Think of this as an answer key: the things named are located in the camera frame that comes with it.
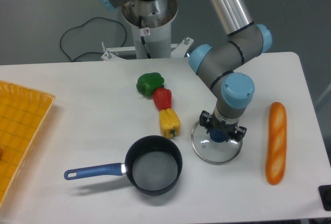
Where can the orange baguette bread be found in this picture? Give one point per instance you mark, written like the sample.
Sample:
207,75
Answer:
277,144

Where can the yellow bell pepper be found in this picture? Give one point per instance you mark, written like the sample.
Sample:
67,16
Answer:
169,123

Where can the yellow plastic basket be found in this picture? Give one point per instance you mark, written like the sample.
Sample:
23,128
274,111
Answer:
23,113

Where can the green bell pepper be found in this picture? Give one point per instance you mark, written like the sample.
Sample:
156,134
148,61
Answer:
149,82

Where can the red bell pepper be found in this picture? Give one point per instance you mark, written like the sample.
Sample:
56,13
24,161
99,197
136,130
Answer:
162,98

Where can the black device at corner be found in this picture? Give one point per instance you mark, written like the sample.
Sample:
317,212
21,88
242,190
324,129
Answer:
325,191

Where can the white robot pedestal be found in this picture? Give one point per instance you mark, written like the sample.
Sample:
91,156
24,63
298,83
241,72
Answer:
150,23

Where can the glass lid blue knob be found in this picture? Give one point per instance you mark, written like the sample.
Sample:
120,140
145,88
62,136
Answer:
213,152

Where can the black saucepan blue handle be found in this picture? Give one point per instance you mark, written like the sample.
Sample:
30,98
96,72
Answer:
153,164

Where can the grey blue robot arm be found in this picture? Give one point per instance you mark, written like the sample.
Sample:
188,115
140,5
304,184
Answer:
216,67

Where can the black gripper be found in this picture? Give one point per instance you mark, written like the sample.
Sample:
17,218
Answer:
227,126

